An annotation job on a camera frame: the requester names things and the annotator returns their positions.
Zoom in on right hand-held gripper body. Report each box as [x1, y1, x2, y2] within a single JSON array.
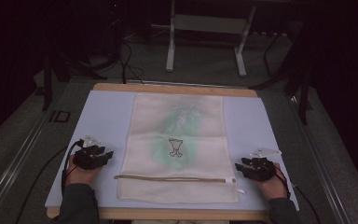
[[249, 147, 282, 183]]

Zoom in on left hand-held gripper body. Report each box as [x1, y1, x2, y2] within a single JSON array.
[[73, 133, 103, 171]]

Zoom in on cream mesh laundry bag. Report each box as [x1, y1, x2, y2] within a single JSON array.
[[114, 92, 241, 205]]

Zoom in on person's left hand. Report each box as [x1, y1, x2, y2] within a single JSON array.
[[65, 154, 103, 189]]

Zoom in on person's right hand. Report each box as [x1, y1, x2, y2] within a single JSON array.
[[254, 162, 291, 201]]

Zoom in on light blue table mat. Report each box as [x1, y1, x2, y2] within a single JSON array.
[[44, 90, 300, 213]]

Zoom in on green garment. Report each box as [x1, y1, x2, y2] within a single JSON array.
[[150, 104, 203, 171]]

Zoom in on black metal stand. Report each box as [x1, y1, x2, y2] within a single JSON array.
[[249, 18, 314, 126], [40, 0, 129, 112]]

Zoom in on white metal stand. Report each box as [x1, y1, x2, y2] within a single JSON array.
[[151, 0, 257, 78]]

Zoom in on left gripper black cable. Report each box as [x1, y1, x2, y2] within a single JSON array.
[[61, 139, 85, 195]]

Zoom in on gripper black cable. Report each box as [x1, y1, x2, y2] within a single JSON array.
[[61, 139, 85, 195], [273, 172, 293, 199]]

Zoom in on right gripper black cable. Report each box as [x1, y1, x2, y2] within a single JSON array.
[[273, 172, 293, 199]]

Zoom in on thin black cable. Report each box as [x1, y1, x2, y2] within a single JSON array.
[[291, 182, 322, 224], [13, 145, 70, 224]]

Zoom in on metal floor rail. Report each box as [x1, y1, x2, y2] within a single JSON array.
[[0, 92, 63, 224], [287, 94, 352, 224]]

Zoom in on black floor cables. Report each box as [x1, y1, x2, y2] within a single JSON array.
[[117, 36, 145, 85]]

